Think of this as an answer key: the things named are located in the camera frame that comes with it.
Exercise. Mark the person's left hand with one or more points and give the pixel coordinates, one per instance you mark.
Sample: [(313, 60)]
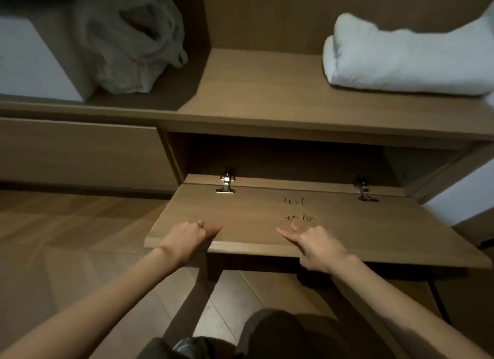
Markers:
[(187, 243)]

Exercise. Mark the person's right hand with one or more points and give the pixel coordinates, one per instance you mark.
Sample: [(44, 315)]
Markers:
[(320, 250)]

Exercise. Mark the wooden cabinet flap door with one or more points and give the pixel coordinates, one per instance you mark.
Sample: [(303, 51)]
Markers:
[(386, 231)]

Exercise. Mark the white towel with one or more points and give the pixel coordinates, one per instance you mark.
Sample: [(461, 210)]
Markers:
[(409, 58)]

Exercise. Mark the person's left forearm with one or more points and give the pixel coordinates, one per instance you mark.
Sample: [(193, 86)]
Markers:
[(77, 312)]

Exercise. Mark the person's right forearm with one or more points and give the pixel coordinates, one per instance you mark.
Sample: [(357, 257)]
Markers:
[(413, 316)]

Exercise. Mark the person's dark trousers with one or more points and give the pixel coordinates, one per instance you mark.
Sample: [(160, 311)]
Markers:
[(278, 335)]

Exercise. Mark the metal door hinge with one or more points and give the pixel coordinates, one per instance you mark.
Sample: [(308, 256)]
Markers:
[(226, 185), (363, 191)]

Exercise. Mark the wooden vanity base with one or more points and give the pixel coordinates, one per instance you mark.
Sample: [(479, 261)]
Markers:
[(77, 154)]

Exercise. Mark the white plastic bag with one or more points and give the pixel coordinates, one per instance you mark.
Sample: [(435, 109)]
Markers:
[(131, 42)]

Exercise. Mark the wooden back panel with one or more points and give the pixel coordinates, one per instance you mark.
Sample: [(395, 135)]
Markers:
[(270, 15)]

